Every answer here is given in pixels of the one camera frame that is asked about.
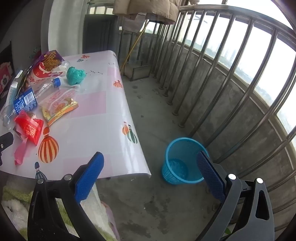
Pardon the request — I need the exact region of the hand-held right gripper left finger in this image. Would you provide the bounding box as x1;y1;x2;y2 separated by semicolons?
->
27;152;109;241

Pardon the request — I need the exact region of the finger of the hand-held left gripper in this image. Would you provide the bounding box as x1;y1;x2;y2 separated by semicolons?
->
0;133;14;166

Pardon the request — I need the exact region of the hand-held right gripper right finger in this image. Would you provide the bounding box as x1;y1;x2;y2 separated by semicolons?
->
196;151;275;241

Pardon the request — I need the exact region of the blue plastic wastebasket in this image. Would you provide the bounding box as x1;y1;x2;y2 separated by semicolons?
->
161;137;210;185

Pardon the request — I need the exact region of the plastic bottle with blue label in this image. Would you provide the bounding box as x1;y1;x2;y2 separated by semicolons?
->
0;78;62;129

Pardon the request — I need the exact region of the white and blue medicine box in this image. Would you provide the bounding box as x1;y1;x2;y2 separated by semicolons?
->
5;70;23;109

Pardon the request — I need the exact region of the purple snack bag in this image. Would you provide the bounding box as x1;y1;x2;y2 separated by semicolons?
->
16;50;70;99

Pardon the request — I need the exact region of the pink wrapper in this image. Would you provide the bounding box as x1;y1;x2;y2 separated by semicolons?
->
14;137;29;165

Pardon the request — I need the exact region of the red packet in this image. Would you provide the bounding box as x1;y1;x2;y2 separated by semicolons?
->
14;110;44;146

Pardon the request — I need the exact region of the pink floral bed cover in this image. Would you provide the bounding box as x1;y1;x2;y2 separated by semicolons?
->
0;61;13;94

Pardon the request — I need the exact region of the clear packet with orange print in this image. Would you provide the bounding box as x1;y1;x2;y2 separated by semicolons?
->
42;89;77;115

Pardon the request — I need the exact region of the fluffy white green cloth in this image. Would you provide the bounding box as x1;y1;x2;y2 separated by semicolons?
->
0;178;121;241

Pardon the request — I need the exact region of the yellow foil wrapper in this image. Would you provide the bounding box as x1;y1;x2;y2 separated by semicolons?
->
42;97;79;127

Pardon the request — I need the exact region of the red and white paper bag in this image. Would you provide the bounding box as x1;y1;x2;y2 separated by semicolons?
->
25;61;64;87

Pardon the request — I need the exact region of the crumpled teal plastic bag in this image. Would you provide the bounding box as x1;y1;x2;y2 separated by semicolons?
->
66;66;86;86

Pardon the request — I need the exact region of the metal dustpan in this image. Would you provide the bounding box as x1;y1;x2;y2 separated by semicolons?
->
124;61;151;81

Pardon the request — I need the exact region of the white curtain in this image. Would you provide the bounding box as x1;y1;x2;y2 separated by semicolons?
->
41;0;89;56

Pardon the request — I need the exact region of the grey hanging cloth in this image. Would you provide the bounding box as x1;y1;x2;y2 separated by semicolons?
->
121;14;147;34

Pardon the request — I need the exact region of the metal balcony railing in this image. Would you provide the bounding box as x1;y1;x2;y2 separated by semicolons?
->
148;5;296;232

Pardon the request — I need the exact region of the beige quilted jacket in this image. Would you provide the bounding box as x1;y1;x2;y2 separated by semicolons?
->
113;0;179;24

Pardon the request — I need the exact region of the yellow broom handle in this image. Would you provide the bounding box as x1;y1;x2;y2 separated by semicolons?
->
120;32;147;72

